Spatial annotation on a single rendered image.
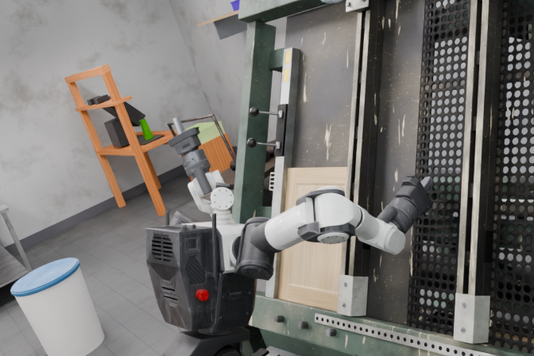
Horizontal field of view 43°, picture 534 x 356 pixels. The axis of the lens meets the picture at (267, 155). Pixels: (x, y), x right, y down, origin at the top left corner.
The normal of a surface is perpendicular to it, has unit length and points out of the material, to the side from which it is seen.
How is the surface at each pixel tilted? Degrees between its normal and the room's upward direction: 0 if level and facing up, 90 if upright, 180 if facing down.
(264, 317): 60
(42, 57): 90
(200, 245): 90
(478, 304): 90
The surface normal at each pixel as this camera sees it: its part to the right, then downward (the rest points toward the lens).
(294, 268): -0.79, -0.12
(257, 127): 0.62, -0.03
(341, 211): 0.24, -0.42
